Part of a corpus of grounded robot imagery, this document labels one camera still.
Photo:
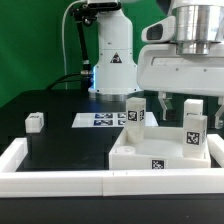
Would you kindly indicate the white U-shaped obstacle fence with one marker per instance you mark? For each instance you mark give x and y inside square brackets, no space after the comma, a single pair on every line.
[100,183]

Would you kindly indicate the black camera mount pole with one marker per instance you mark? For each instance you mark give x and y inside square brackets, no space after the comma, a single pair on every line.
[84,16]

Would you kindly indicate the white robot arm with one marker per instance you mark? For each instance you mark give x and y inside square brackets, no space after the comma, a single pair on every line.
[183,53]

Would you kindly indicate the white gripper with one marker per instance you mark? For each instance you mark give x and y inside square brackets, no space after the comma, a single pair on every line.
[162,69]

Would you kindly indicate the white square table top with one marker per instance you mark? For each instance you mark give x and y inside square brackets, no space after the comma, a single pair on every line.
[161,148]

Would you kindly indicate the white fiducial marker sheet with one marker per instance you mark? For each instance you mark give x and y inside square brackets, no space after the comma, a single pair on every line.
[101,119]

